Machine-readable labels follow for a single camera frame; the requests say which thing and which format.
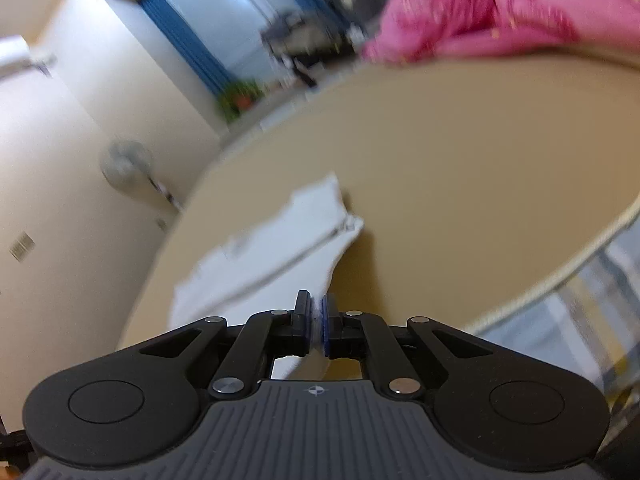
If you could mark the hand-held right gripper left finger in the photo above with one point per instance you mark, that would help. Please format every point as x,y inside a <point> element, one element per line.
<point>302,325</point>

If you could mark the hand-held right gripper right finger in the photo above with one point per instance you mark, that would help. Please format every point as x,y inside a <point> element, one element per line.
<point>327,327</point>

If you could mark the white garment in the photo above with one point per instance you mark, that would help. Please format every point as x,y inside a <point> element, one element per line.
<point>280,250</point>

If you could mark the pile of dark clothes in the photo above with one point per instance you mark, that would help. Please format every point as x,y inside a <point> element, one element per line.
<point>295,35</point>

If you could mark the potted green plant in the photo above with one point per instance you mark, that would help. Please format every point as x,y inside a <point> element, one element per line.
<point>240,97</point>

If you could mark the white standing fan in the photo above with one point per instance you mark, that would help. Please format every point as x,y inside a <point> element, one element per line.
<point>125,162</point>

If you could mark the window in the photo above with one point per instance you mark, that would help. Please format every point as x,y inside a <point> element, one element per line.
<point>235,15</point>

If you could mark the pink quilt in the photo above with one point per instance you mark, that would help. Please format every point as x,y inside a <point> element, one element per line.
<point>475,15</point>

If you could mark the white air conditioner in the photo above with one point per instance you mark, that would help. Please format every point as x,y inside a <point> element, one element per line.
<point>12,55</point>

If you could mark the small low wall outlet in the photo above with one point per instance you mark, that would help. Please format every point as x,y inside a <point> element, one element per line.
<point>161,224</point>

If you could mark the white wall socket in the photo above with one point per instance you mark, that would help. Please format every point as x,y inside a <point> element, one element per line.
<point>16,250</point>
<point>27,241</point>

